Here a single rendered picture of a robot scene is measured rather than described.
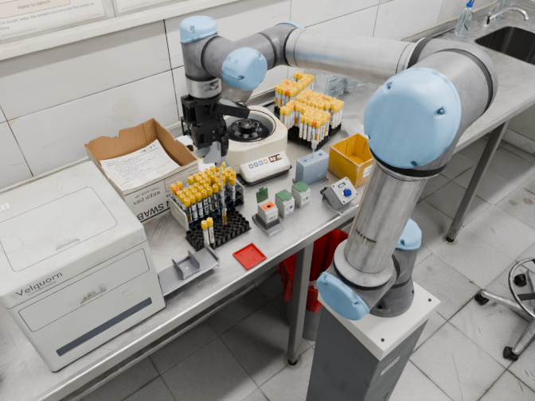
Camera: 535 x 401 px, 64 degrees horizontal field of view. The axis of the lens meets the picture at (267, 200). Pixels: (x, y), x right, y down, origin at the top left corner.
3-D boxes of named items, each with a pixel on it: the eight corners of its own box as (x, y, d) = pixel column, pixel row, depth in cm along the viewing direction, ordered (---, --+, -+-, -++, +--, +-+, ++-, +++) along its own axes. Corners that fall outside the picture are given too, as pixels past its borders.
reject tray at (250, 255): (247, 270, 116) (247, 268, 115) (232, 255, 120) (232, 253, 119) (267, 258, 119) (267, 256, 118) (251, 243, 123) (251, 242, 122)
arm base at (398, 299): (426, 301, 104) (435, 274, 98) (376, 327, 99) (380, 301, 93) (386, 261, 115) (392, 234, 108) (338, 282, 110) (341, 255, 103)
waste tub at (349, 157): (353, 190, 140) (358, 166, 133) (326, 169, 148) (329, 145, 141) (381, 174, 146) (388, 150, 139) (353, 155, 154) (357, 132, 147)
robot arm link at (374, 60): (531, 31, 62) (280, 7, 91) (501, 54, 56) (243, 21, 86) (513, 107, 68) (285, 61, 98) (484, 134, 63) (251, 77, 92)
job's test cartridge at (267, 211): (266, 228, 125) (267, 212, 121) (257, 219, 128) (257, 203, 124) (277, 222, 127) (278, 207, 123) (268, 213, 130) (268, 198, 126)
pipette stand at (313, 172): (304, 192, 139) (306, 169, 132) (291, 181, 143) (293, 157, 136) (329, 182, 143) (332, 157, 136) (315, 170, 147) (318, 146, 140)
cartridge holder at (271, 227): (268, 237, 125) (269, 228, 122) (251, 219, 130) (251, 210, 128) (283, 229, 127) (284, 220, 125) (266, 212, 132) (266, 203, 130)
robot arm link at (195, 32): (197, 33, 79) (168, 20, 84) (202, 87, 87) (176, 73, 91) (228, 21, 84) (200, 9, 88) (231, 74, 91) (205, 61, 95)
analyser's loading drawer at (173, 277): (150, 307, 105) (146, 295, 101) (138, 290, 109) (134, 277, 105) (220, 266, 114) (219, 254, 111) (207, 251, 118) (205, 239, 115)
